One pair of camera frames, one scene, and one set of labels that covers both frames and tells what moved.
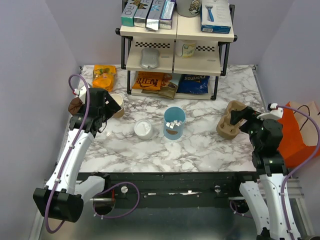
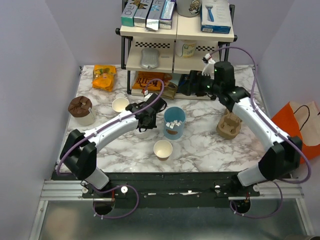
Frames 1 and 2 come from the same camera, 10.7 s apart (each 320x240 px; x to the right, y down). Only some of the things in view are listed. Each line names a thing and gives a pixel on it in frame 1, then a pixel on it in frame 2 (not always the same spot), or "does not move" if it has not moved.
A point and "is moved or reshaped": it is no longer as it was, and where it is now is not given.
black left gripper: (111, 107) to (152, 125)
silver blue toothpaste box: (154, 14) does not move
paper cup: (119, 100) is moved or reshaped
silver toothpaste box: (142, 12) does not move
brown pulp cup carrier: (224, 128) does not move
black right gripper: (245, 113) to (196, 77)
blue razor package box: (215, 16) does not move
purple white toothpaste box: (166, 18) does not move
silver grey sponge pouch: (149, 59) does not move
